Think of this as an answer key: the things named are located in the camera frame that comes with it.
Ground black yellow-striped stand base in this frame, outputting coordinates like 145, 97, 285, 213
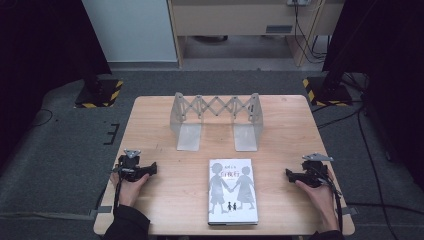
302, 75, 354, 108
74, 74, 125, 109

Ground grey tape strip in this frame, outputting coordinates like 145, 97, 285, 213
340, 206, 360, 217
88, 205, 114, 218

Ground black hanging cables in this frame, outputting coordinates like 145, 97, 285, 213
292, 0, 330, 65

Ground black curtain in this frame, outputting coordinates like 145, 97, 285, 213
321, 0, 424, 192
0, 0, 113, 169

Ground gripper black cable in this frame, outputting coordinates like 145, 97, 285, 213
318, 168, 345, 233
112, 165, 124, 215

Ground black floor cable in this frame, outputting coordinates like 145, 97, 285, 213
315, 108, 364, 130
30, 107, 54, 128
357, 108, 402, 240

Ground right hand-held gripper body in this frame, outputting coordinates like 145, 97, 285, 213
297, 152, 335, 188

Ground white board panel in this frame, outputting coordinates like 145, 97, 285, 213
81, 0, 178, 64

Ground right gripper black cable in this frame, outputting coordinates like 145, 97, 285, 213
318, 168, 345, 233

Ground light wooden cabinet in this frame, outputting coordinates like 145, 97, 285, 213
166, 0, 346, 69

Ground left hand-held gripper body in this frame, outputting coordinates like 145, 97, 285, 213
114, 148, 152, 183

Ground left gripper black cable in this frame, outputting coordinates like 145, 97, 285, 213
112, 165, 124, 215

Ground white hardcover book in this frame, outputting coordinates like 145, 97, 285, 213
207, 158, 260, 227

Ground person's left hand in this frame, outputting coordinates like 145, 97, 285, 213
110, 171, 151, 208

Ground person's right hand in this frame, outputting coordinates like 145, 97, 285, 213
294, 169, 340, 234

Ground expandable metal book stand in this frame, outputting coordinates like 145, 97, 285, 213
169, 91, 265, 153

